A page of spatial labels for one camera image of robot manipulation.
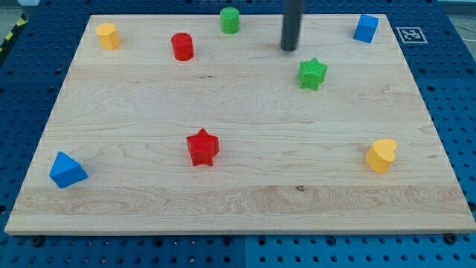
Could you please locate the red cylinder block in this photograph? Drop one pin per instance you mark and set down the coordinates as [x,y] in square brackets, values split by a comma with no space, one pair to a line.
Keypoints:
[182,44]

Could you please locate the green cylinder block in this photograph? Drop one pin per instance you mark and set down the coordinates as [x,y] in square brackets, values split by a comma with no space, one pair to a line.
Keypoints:
[229,18]

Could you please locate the yellow heart block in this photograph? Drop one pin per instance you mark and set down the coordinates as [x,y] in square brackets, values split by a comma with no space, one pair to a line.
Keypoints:
[381,155]

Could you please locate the red star block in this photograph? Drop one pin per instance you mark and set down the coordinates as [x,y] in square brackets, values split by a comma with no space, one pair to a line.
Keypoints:
[202,147]

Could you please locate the white fiducial marker tag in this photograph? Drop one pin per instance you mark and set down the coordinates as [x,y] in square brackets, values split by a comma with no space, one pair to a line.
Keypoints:
[411,35]

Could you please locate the blue cube block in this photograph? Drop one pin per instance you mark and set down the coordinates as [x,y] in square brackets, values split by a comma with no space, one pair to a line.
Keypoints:
[366,28]

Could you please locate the green star block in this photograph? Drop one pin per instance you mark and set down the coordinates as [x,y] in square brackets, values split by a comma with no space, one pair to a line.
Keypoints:
[311,74]

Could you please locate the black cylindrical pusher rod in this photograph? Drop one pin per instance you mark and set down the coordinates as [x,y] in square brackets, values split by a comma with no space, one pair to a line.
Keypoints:
[292,15]

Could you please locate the blue triangle block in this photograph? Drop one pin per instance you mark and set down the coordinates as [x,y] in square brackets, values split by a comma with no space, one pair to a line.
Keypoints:
[66,171]

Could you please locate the yellow hexagon block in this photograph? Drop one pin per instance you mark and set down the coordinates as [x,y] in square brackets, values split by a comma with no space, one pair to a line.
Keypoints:
[108,36]

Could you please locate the wooden board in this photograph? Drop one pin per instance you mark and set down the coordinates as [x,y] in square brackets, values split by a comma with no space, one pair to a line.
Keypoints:
[290,161]

